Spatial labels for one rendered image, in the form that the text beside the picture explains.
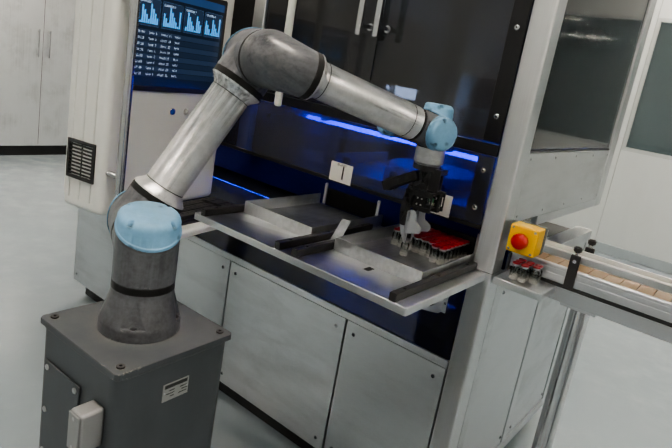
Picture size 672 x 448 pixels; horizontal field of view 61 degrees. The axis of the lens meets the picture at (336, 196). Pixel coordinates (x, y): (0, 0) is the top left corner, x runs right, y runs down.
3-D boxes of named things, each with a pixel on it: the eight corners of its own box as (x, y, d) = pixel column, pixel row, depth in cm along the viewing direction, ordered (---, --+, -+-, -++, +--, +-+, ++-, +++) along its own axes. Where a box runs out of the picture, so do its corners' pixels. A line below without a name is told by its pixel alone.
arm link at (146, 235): (112, 291, 100) (118, 217, 97) (107, 262, 112) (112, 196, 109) (181, 289, 105) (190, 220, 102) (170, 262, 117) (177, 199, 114)
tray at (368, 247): (402, 233, 172) (405, 222, 172) (481, 262, 157) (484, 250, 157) (333, 249, 146) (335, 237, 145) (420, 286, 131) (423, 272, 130)
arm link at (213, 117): (97, 246, 108) (262, 14, 110) (93, 221, 121) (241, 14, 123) (151, 273, 114) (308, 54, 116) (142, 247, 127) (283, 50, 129)
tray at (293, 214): (318, 202, 192) (320, 192, 191) (381, 225, 177) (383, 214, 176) (243, 212, 166) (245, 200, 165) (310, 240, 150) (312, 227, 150)
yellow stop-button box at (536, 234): (515, 245, 150) (521, 219, 148) (542, 254, 146) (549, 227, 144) (504, 249, 144) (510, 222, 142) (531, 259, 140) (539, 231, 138)
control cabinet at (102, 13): (174, 184, 216) (198, -33, 198) (214, 197, 207) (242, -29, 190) (55, 201, 171) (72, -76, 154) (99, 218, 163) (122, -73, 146)
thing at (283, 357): (224, 262, 365) (242, 127, 346) (538, 423, 245) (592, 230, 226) (71, 295, 286) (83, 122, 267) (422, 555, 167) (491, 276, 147)
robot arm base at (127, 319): (126, 352, 100) (131, 300, 97) (81, 319, 108) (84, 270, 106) (195, 329, 112) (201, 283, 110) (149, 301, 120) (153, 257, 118)
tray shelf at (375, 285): (306, 204, 195) (307, 198, 195) (496, 274, 155) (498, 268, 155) (193, 218, 158) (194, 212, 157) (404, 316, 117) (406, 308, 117)
